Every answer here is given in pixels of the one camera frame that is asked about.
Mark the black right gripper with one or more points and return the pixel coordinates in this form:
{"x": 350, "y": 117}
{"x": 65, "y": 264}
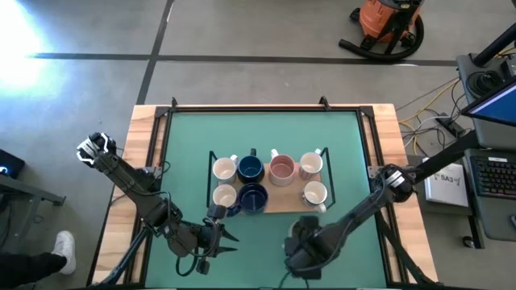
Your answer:
{"x": 308, "y": 249}

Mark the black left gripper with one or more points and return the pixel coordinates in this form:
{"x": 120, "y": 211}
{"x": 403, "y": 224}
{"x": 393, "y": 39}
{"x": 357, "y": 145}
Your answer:
{"x": 193, "y": 239}

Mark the beige grey mug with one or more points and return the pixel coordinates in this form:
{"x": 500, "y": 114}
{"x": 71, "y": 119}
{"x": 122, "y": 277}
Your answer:
{"x": 224, "y": 196}

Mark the navy blue wide mug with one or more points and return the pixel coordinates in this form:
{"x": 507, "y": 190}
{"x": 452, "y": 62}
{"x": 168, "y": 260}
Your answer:
{"x": 253, "y": 199}

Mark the white mug dark pattern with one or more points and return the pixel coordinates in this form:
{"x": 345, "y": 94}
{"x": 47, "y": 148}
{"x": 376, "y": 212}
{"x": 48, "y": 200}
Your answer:
{"x": 315, "y": 195}

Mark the cream white mug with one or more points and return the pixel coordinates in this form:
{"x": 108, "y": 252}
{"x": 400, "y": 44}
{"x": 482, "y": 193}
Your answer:
{"x": 223, "y": 169}

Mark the dark blue glossy mug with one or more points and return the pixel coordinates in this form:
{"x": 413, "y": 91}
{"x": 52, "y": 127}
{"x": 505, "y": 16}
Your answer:
{"x": 250, "y": 169}

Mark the pink mug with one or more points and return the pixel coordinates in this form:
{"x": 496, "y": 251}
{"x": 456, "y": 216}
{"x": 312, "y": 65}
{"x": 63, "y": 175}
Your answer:
{"x": 281, "y": 171}

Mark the white mug red pattern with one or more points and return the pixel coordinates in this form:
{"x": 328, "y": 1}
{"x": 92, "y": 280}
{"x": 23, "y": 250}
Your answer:
{"x": 310, "y": 164}

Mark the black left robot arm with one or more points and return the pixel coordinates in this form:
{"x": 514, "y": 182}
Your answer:
{"x": 129, "y": 181}

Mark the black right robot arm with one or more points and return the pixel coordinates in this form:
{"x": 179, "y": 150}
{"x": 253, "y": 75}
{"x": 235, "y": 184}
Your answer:
{"x": 363, "y": 209}

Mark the green table mat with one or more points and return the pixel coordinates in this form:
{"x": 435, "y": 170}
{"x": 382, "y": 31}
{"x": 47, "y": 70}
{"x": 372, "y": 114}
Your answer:
{"x": 254, "y": 266}

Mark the white booklet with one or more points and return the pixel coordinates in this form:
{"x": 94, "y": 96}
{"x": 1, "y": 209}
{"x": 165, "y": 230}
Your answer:
{"x": 445, "y": 187}

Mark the black caster wheel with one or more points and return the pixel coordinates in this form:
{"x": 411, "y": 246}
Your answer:
{"x": 467, "y": 241}

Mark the person's white shoe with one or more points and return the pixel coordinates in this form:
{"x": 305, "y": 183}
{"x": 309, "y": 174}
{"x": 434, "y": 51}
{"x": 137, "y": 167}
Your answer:
{"x": 65, "y": 249}

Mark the black power strip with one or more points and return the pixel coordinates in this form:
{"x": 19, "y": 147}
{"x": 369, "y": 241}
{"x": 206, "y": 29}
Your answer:
{"x": 449, "y": 125}

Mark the grey equipment cart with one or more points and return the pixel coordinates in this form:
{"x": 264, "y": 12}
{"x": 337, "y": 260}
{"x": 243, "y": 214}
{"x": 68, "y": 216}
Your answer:
{"x": 496, "y": 219}

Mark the black keyboard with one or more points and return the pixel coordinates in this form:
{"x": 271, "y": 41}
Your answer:
{"x": 493, "y": 177}

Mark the person's leg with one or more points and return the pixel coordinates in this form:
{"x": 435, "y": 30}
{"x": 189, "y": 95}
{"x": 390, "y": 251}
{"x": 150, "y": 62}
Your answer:
{"x": 24, "y": 268}

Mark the grey metal bench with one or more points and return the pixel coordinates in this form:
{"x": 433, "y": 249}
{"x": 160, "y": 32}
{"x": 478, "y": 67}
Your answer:
{"x": 28, "y": 189}

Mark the black device blue light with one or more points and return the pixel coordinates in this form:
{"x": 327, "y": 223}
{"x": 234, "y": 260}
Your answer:
{"x": 10, "y": 163}

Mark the computer monitor blue screen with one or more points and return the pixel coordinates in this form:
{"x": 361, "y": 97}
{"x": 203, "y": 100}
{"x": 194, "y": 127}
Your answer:
{"x": 500, "y": 106}

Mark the orange shop vacuum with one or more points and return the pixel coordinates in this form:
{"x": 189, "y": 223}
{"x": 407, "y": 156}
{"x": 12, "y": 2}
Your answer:
{"x": 375, "y": 18}

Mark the black monitor pole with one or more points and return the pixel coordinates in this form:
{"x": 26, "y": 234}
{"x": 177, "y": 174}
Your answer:
{"x": 493, "y": 50}

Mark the black metal table frame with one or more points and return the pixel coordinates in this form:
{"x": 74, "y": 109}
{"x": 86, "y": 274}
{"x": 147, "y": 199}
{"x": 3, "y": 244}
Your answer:
{"x": 262, "y": 108}

